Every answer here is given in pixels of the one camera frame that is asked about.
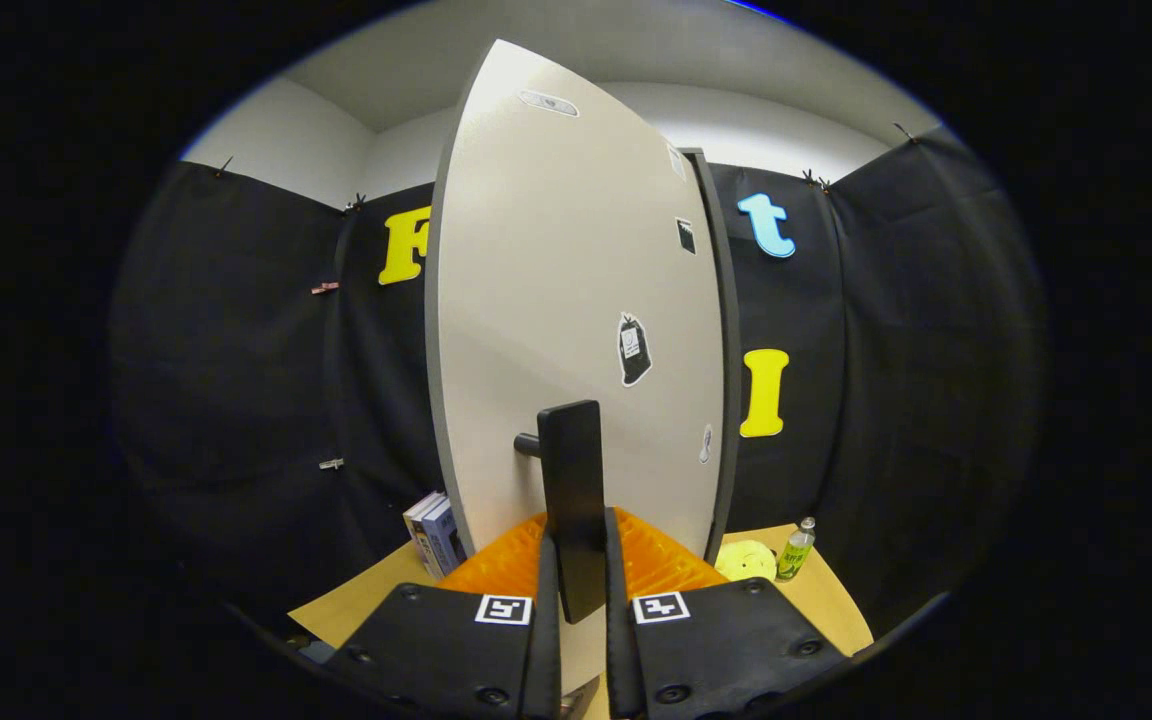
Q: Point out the beige shoe cabinet door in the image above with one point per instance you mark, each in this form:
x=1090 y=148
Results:
x=556 y=250

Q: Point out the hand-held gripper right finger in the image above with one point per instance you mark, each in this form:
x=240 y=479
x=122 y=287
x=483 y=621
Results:
x=619 y=650

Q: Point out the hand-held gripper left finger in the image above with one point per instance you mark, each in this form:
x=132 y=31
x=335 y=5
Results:
x=548 y=650

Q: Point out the black backdrop cloth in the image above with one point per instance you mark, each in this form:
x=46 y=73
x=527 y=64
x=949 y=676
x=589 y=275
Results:
x=236 y=400

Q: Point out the yellow round object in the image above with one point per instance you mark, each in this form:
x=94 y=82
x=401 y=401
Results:
x=746 y=560

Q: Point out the dark grey shoe cabinet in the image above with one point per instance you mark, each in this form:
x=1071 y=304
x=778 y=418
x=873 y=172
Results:
x=733 y=380

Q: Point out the white book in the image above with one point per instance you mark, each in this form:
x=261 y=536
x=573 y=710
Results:
x=416 y=520

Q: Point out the black cloth clip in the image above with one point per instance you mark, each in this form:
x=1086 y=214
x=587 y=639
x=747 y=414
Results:
x=224 y=167
x=816 y=181
x=355 y=203
x=904 y=132

